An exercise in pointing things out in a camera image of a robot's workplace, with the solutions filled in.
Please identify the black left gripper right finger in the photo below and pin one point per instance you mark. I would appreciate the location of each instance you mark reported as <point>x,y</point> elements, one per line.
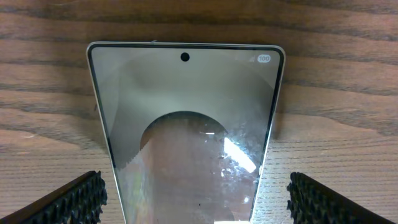
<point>313,203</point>

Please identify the Samsung Galaxy smartphone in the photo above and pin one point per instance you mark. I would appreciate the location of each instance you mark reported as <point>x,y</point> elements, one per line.
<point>187,126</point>

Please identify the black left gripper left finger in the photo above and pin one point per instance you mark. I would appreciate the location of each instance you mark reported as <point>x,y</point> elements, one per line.
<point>78,201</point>

